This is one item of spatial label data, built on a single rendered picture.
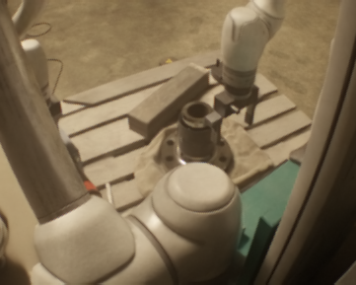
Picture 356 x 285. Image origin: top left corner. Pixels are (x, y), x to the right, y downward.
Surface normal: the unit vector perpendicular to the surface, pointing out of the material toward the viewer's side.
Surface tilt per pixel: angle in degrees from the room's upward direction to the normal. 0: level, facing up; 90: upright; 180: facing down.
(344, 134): 90
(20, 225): 0
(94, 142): 0
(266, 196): 0
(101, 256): 40
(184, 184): 10
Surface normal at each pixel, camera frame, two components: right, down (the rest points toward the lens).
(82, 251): 0.25, -0.14
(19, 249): 0.00, -0.71
